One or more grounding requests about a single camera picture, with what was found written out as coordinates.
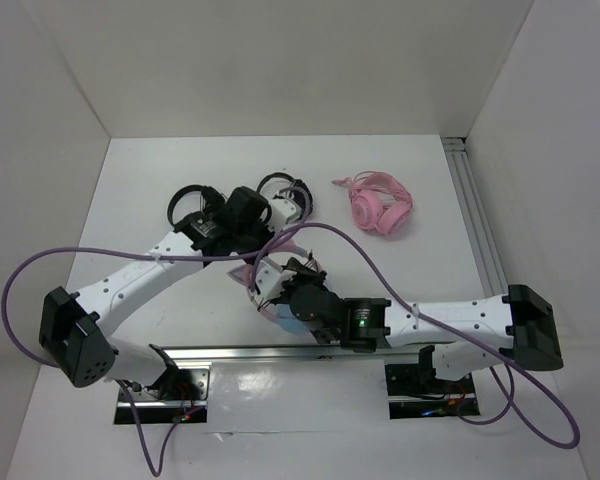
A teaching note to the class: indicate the blue pink cat-ear headphones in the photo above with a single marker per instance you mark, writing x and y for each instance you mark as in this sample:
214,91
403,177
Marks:
278,314

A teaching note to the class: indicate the white front cover panel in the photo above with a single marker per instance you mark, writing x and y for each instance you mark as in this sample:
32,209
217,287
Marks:
297,397

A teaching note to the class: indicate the pink gaming headset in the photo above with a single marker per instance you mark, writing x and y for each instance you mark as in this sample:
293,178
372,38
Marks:
378,202

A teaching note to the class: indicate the black headphones far left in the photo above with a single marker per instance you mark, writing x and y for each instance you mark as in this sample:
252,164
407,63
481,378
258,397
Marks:
195,197

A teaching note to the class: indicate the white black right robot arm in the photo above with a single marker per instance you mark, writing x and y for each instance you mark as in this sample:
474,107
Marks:
516,328

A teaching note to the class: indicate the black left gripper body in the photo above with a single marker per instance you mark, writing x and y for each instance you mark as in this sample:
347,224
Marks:
249,237

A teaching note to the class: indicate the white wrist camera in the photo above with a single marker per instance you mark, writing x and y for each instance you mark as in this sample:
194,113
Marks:
283,213
270,277

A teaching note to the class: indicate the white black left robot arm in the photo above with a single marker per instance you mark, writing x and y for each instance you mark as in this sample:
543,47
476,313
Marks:
77,327

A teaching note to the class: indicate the black headphones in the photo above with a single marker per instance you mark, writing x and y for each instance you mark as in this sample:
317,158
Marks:
281,185
195,197

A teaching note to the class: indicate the aluminium rail front edge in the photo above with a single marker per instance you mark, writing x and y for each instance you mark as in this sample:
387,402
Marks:
286,353

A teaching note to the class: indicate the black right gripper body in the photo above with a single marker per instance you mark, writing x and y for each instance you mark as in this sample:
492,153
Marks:
303,275

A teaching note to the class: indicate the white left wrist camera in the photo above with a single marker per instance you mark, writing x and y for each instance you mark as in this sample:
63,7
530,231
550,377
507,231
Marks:
283,213

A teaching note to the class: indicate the black headphones middle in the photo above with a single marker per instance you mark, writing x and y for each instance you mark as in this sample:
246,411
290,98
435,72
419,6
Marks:
281,185

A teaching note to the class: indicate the aluminium rail right side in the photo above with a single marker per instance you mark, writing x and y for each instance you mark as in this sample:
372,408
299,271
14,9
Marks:
486,255

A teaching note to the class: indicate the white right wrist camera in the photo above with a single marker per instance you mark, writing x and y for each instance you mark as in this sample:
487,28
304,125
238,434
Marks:
270,277

